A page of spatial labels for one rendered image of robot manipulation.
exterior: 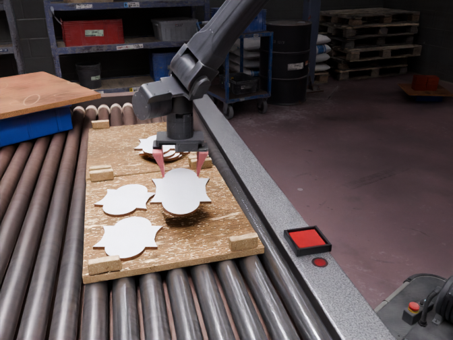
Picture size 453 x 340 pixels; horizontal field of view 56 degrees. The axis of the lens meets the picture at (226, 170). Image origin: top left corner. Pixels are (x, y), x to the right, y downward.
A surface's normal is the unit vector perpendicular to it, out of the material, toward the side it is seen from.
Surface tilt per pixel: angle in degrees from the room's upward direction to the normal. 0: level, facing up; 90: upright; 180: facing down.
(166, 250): 0
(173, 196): 14
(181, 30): 97
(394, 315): 0
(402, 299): 0
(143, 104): 87
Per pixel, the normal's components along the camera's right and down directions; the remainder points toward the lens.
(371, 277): 0.00, -0.90
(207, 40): -0.51, -0.03
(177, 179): 0.06, -0.78
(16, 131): 0.69, 0.31
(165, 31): 0.46, 0.47
